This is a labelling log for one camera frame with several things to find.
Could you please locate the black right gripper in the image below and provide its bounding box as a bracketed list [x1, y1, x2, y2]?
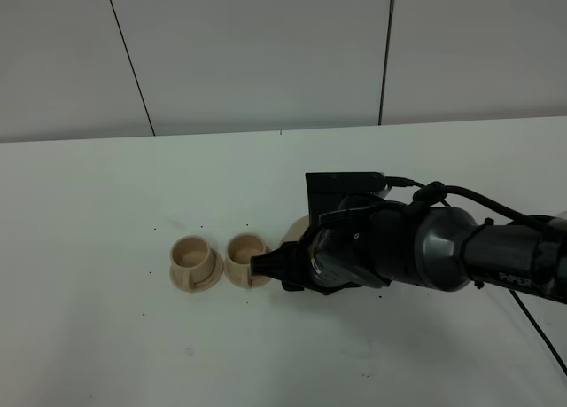
[251, 193, 425, 294]

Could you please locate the beige teapot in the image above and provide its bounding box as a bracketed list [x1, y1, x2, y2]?
[280, 215, 310, 245]

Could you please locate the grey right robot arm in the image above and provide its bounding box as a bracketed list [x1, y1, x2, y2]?
[251, 193, 566, 303]

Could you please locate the right beige teacup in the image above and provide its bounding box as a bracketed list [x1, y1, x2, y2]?
[224, 233, 270, 289]

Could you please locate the beige teacup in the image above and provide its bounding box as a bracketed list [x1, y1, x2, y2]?
[170, 236, 213, 292]
[224, 233, 270, 289]

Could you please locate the left beige teacup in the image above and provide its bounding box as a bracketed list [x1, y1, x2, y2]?
[170, 236, 213, 292]

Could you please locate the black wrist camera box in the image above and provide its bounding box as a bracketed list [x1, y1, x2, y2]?
[305, 172, 391, 225]

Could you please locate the black camera cable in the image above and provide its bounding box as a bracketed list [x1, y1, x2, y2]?
[384, 176, 567, 377]

